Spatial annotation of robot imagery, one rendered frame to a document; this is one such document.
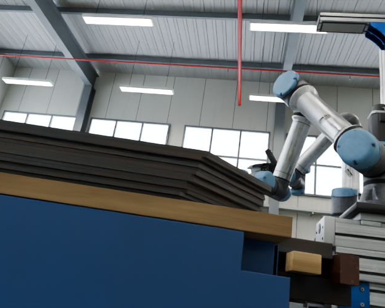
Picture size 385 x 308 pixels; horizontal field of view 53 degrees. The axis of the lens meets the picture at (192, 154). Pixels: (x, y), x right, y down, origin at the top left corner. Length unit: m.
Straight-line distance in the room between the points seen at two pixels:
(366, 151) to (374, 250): 0.30
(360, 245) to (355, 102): 11.20
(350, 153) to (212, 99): 10.86
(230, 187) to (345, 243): 0.86
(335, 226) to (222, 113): 10.62
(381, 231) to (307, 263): 0.53
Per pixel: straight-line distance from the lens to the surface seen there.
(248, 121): 11.69
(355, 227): 1.31
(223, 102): 11.98
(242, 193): 0.48
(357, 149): 1.28
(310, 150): 2.01
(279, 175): 1.60
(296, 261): 0.83
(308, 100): 1.48
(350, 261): 0.89
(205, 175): 0.43
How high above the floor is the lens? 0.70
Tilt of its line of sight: 20 degrees up
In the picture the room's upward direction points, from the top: 9 degrees clockwise
